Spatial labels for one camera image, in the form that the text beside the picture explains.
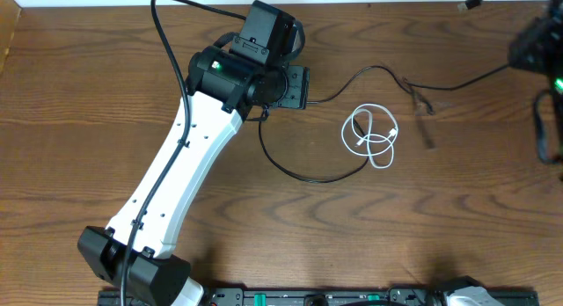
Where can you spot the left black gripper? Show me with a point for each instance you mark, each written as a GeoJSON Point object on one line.
{"type": "Point", "coordinates": [297, 87]}

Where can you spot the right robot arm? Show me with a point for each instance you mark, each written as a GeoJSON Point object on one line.
{"type": "Point", "coordinates": [536, 49]}

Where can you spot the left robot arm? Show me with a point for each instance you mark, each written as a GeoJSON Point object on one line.
{"type": "Point", "coordinates": [254, 67]}

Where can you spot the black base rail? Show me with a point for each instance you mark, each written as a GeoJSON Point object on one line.
{"type": "Point", "coordinates": [403, 296]}

